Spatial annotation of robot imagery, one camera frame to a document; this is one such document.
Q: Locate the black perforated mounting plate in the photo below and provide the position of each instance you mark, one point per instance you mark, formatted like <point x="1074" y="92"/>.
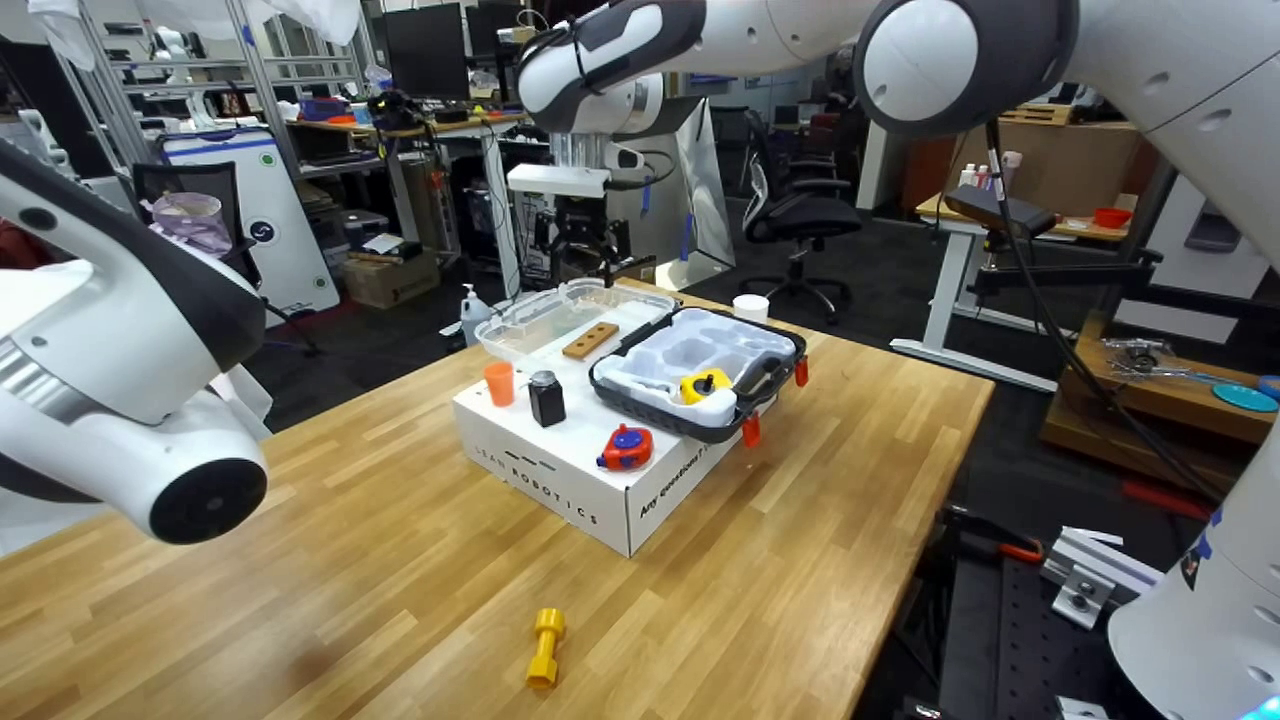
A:
<point x="1041" y="655"/>

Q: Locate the small orange cup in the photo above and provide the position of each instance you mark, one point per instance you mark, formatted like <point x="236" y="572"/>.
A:
<point x="496" y="386"/>

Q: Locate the white standing desk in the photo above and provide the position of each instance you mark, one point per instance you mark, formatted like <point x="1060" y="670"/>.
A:
<point x="953" y="286"/>

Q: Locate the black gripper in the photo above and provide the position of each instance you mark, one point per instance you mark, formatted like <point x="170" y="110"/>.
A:
<point x="587" y="224"/>

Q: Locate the yellow toy with black button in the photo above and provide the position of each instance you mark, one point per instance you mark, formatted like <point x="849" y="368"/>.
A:
<point x="707" y="386"/>

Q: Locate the white cardboard box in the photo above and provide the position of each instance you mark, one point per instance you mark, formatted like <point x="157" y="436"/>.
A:
<point x="561" y="465"/>

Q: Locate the silver metal bracket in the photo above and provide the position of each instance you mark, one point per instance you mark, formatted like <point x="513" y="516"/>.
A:
<point x="1095" y="572"/>

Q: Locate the clear spray bottle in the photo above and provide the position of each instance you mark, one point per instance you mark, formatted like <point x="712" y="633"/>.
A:
<point x="472" y="315"/>

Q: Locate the clear plastic tray lid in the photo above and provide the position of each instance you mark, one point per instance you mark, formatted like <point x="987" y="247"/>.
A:
<point x="534" y="321"/>

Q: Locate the brown cardboard box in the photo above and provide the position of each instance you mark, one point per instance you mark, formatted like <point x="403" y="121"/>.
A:
<point x="385" y="278"/>

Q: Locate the red and blue toy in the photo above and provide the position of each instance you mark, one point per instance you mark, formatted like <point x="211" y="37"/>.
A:
<point x="627" y="444"/>

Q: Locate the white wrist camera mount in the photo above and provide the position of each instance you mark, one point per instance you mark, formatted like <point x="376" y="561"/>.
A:
<point x="564" y="177"/>

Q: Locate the wooden pallet shelf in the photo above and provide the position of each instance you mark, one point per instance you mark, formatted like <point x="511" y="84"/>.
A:
<point x="1163" y="403"/>

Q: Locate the yellow toy dumbbell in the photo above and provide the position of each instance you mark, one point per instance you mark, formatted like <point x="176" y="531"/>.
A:
<point x="546" y="646"/>

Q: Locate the grey toy tool case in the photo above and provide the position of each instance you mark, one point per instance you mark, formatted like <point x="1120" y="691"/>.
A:
<point x="693" y="352"/>

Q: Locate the white machine with round logo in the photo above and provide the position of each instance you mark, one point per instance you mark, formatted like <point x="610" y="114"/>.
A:
<point x="261" y="224"/>

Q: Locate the small wooden block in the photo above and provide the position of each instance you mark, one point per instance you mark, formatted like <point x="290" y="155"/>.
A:
<point x="590" y="340"/>

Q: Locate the black computer monitor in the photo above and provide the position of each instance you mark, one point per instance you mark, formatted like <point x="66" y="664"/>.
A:
<point x="422" y="55"/>

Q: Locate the black office chair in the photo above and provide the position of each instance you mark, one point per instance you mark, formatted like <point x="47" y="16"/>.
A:
<point x="803" y="221"/>

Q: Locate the white and black foreground robot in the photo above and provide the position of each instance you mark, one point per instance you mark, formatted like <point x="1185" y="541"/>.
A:
<point x="120" y="362"/>

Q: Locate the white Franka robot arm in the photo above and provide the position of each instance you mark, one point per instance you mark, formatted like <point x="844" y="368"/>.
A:
<point x="1202" y="81"/>

